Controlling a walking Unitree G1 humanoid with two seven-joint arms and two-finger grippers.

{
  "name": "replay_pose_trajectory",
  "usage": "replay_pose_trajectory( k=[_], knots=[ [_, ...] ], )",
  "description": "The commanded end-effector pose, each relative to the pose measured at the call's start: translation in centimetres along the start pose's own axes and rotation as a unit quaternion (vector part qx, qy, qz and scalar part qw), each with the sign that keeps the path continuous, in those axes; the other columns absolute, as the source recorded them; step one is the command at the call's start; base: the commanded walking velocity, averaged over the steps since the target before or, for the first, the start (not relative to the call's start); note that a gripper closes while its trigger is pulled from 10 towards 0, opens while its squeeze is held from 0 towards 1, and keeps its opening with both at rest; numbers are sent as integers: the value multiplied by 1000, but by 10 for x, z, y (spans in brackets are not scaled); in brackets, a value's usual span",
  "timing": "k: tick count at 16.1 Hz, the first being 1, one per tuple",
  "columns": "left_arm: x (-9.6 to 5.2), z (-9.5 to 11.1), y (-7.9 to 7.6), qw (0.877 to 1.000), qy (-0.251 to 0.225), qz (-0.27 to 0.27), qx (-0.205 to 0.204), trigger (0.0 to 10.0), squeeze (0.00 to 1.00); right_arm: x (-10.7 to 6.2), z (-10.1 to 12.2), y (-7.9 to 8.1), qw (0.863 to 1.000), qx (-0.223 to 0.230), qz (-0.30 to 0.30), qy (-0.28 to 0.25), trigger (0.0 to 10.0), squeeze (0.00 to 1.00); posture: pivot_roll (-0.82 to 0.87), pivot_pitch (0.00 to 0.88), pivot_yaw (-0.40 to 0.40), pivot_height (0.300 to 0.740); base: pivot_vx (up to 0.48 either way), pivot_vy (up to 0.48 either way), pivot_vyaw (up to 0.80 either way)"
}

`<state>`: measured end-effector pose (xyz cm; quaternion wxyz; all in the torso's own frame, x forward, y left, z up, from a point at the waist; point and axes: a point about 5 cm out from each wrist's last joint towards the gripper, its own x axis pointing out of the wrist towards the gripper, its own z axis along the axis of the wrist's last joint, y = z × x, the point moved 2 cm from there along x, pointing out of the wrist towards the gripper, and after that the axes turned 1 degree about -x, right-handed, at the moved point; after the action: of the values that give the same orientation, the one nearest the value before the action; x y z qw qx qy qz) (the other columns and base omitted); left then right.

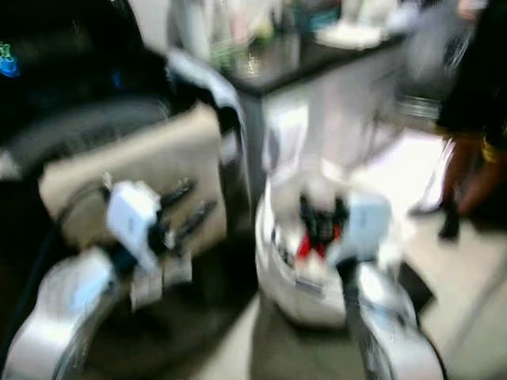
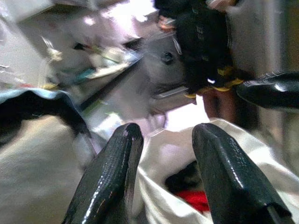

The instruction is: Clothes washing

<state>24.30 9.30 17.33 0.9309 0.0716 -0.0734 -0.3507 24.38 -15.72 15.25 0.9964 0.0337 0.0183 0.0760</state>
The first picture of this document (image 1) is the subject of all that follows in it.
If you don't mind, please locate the person in black clothes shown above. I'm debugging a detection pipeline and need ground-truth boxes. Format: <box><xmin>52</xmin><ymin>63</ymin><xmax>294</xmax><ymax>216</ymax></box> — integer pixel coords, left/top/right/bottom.
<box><xmin>408</xmin><ymin>0</ymin><xmax>507</xmax><ymax>242</ymax></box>

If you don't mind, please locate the grey chair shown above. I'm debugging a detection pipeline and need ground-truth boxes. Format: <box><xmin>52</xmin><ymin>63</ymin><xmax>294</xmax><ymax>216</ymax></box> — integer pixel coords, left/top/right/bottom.
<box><xmin>392</xmin><ymin>4</ymin><xmax>472</xmax><ymax>120</ymax></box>

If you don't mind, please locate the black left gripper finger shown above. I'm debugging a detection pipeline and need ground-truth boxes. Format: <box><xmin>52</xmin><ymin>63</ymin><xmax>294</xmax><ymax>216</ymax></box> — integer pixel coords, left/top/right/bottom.
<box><xmin>173</xmin><ymin>199</ymin><xmax>219</xmax><ymax>238</ymax></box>
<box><xmin>160</xmin><ymin>179</ymin><xmax>199</xmax><ymax>208</ymax></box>

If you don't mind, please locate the clear glass jar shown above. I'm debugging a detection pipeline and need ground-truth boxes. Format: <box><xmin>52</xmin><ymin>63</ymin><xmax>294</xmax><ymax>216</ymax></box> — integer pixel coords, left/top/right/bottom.
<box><xmin>206</xmin><ymin>16</ymin><xmax>250</xmax><ymax>72</ymax></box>

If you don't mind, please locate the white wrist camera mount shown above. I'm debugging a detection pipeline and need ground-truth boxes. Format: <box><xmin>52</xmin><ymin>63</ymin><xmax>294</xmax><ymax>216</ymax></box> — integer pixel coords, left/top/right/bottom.
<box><xmin>329</xmin><ymin>192</ymin><xmax>393</xmax><ymax>266</ymax></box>
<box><xmin>105</xmin><ymin>180</ymin><xmax>167</xmax><ymax>274</ymax></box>

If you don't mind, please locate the blue green bottle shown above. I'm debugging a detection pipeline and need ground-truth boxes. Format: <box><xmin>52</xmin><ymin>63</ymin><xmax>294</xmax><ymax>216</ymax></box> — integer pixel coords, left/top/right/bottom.
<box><xmin>0</xmin><ymin>44</ymin><xmax>21</xmax><ymax>78</ymax></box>

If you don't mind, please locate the black washing machine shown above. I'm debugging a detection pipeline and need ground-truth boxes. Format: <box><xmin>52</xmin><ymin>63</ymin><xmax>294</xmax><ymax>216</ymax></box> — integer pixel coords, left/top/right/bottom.
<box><xmin>0</xmin><ymin>0</ymin><xmax>254</xmax><ymax>380</ymax></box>

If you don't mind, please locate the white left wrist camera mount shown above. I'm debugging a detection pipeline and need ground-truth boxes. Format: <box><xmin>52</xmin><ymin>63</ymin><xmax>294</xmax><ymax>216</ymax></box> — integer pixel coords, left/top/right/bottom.
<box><xmin>105</xmin><ymin>180</ymin><xmax>167</xmax><ymax>274</ymax></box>

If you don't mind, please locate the black topped counter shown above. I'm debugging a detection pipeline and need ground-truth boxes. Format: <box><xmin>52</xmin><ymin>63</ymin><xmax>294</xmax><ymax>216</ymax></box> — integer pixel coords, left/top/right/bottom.
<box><xmin>226</xmin><ymin>32</ymin><xmax>452</xmax><ymax>207</ymax></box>

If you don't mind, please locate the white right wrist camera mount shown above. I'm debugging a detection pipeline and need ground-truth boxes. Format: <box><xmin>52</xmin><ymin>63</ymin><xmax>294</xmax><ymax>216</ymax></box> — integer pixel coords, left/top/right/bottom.
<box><xmin>329</xmin><ymin>192</ymin><xmax>393</xmax><ymax>266</ymax></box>

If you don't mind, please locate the silver rimmed washer door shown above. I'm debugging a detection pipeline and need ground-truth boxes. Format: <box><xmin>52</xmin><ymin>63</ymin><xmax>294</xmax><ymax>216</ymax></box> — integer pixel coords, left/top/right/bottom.
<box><xmin>166</xmin><ymin>47</ymin><xmax>261</xmax><ymax>238</ymax></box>

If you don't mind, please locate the beige cloth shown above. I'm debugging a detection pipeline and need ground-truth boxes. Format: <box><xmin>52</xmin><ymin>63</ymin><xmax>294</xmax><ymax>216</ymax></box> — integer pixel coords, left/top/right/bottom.
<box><xmin>40</xmin><ymin>103</ymin><xmax>231</xmax><ymax>254</ymax></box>

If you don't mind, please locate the white tray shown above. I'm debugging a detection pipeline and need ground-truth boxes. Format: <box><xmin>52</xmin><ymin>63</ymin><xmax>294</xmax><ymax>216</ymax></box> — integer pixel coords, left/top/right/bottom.
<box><xmin>315</xmin><ymin>22</ymin><xmax>385</xmax><ymax>50</ymax></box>

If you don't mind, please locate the white laundry bag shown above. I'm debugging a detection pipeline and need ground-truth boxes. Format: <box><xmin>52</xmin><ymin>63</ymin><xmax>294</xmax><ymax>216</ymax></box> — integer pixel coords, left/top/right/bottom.
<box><xmin>255</xmin><ymin>162</ymin><xmax>405</xmax><ymax>329</ymax></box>

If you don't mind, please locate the white black red printed garment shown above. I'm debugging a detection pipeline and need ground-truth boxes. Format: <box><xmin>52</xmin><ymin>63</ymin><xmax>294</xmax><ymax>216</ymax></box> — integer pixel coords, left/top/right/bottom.
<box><xmin>293</xmin><ymin>192</ymin><xmax>348</xmax><ymax>262</ymax></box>

